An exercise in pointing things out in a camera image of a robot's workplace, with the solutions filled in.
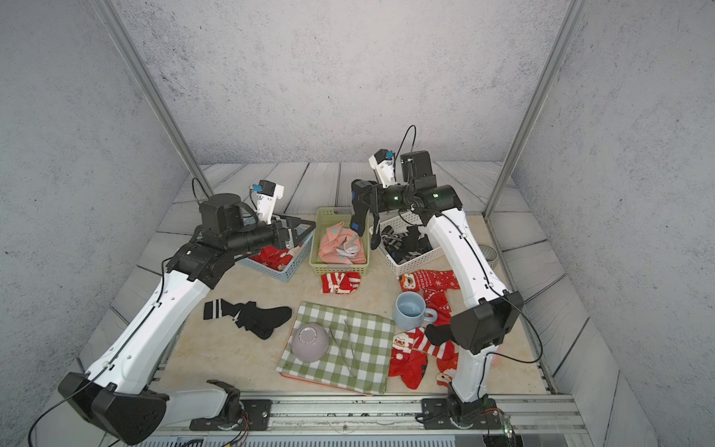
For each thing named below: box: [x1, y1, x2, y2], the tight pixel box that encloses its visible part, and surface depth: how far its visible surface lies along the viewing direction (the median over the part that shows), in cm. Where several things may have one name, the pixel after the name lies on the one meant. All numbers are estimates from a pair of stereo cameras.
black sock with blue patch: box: [202, 298, 293, 340], surface depth 93 cm
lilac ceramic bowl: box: [290, 322, 330, 364], surface depth 83 cm
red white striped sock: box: [320, 271, 362, 295], surface depth 98 cm
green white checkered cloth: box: [275, 301, 395, 394], surface depth 85 cm
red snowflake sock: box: [398, 270, 461, 326], surface depth 100 cm
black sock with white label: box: [350, 178, 384, 251], surface depth 75 cm
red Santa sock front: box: [435, 352, 459, 388], surface depth 80 cm
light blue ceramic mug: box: [392, 291, 439, 331], surface depth 89 cm
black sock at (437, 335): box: [424, 324, 457, 347], surface depth 88 cm
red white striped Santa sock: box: [391, 326, 456, 361], surface depth 86 cm
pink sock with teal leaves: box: [318, 221, 366, 266], surface depth 106 cm
